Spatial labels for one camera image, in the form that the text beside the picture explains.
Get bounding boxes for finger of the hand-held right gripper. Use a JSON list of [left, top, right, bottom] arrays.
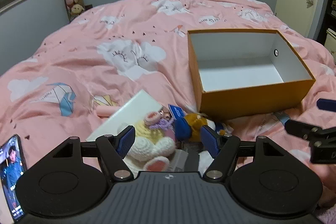
[[285, 119, 336, 140], [316, 98, 336, 111]]

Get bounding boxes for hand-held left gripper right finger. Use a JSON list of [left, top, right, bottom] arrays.
[[200, 125, 289, 182]]

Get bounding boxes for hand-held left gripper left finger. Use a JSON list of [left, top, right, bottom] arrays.
[[49, 125, 137, 182]]

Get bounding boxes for blue and yellow duck plush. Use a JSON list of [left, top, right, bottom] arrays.
[[173, 112, 226, 143]]

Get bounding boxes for crocheted bunny doll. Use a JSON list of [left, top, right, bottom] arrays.
[[123, 109, 179, 172]]

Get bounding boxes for white box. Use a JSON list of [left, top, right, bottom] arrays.
[[86, 90, 164, 142]]

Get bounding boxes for orange cardboard box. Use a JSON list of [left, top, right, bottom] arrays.
[[187, 29, 316, 112]]

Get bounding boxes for person's right forearm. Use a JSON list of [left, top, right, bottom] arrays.
[[315, 164, 336, 224]]

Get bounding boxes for blue card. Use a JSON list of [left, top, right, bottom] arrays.
[[167, 104, 185, 119]]

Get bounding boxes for dark shelf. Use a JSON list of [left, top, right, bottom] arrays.
[[316, 0, 336, 56]]

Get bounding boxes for pink cloud-print blanket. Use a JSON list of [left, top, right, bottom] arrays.
[[0, 0, 336, 224]]

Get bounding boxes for smartphone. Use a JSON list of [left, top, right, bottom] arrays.
[[0, 134, 28, 223]]

